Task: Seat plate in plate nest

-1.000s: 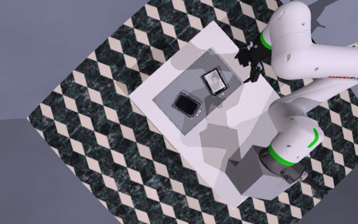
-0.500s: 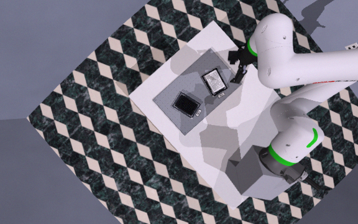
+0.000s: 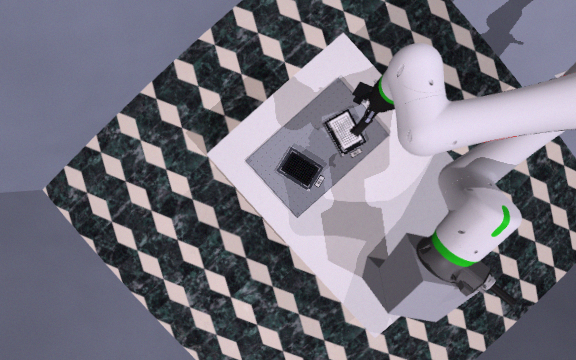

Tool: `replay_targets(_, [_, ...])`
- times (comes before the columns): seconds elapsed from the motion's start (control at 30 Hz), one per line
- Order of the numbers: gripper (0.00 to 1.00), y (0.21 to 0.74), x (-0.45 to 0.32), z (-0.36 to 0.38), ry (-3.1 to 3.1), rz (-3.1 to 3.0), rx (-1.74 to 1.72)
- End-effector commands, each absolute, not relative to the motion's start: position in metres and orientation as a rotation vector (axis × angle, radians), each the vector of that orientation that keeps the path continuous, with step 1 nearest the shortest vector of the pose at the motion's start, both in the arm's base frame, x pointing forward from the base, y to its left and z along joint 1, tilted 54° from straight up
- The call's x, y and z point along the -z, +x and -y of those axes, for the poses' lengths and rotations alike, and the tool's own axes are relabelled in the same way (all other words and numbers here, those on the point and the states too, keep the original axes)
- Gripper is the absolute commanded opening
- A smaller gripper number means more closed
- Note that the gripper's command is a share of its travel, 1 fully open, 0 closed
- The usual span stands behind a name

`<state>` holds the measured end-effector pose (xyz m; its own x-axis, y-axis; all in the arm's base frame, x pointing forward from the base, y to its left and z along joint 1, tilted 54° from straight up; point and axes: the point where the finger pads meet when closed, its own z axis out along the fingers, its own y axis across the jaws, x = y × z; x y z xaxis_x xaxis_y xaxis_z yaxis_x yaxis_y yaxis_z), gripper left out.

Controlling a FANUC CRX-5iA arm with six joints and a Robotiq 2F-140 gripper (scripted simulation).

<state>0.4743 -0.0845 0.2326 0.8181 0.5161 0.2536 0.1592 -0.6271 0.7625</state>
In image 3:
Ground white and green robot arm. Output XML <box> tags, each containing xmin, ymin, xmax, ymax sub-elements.
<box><xmin>352</xmin><ymin>43</ymin><xmax>576</xmax><ymax>306</ymax></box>

